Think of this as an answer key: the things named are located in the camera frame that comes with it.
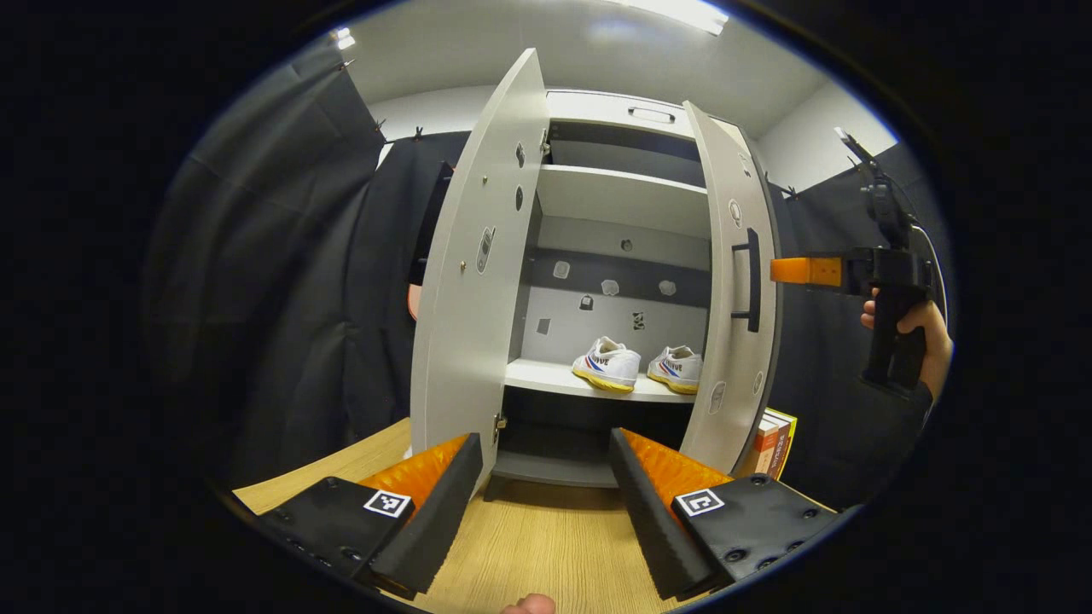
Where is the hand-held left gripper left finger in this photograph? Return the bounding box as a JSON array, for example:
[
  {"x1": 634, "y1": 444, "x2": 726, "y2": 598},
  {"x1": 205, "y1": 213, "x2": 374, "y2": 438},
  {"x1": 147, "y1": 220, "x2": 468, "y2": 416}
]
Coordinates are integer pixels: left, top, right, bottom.
[{"x1": 250, "y1": 433, "x2": 485, "y2": 603}]

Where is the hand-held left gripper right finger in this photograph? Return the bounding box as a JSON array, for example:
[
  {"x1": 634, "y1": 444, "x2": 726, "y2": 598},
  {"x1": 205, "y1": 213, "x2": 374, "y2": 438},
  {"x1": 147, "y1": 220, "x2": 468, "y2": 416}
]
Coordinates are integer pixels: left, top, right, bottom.
[{"x1": 608, "y1": 429, "x2": 845, "y2": 602}]

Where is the white shoe cabinet door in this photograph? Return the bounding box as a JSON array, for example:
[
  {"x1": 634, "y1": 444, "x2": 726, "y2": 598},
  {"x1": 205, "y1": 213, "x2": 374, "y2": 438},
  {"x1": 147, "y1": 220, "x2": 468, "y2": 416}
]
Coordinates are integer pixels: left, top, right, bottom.
[
  {"x1": 680, "y1": 101, "x2": 781, "y2": 476},
  {"x1": 409, "y1": 47, "x2": 549, "y2": 491}
]

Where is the white canvas shoe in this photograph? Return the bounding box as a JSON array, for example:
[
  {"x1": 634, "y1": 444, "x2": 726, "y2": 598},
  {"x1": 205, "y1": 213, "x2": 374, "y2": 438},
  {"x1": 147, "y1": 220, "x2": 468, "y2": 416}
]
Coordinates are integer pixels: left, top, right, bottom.
[
  {"x1": 572, "y1": 336, "x2": 642, "y2": 394},
  {"x1": 647, "y1": 345, "x2": 706, "y2": 396}
]

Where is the white shoe cabinet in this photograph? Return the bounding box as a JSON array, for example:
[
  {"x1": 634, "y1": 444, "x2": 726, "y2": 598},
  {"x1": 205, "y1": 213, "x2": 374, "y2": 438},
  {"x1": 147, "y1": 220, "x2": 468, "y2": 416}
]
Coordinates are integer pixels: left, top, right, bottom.
[{"x1": 493, "y1": 90, "x2": 713, "y2": 489}]

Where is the yellow brown book box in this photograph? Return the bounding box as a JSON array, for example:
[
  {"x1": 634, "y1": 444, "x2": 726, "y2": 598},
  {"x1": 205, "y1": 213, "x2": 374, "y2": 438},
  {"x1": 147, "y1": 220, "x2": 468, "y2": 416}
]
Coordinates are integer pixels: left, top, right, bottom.
[{"x1": 735, "y1": 408, "x2": 799, "y2": 480}]

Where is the black door handle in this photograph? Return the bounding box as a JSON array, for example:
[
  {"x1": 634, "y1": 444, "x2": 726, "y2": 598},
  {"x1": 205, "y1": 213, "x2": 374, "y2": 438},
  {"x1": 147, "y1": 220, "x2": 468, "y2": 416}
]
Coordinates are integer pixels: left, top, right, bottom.
[
  {"x1": 731, "y1": 228, "x2": 762, "y2": 333},
  {"x1": 408, "y1": 160, "x2": 455, "y2": 288}
]

